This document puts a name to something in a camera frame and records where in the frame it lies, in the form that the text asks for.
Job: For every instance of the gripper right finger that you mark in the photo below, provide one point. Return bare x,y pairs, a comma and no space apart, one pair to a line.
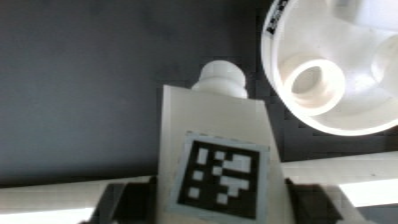
315,210

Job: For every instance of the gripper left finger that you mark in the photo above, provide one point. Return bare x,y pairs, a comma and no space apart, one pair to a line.
126,204

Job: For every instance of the white stool leg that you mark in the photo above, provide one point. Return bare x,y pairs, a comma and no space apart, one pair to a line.
221,181

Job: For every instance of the white round stool seat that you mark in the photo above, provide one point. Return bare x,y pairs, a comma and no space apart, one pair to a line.
329,54

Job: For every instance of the white front fence bar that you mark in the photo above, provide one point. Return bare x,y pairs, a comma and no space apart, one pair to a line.
357,178

